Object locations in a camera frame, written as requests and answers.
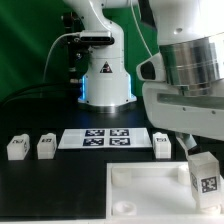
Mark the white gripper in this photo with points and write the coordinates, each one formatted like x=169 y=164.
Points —
x=202 y=116

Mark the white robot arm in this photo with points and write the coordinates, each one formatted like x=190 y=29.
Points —
x=183 y=88

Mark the white marker sheet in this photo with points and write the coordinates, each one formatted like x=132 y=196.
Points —
x=105 y=138

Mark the white square table top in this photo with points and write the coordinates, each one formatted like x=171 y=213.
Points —
x=155 y=193

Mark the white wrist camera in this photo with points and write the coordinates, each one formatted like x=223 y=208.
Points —
x=152 y=69

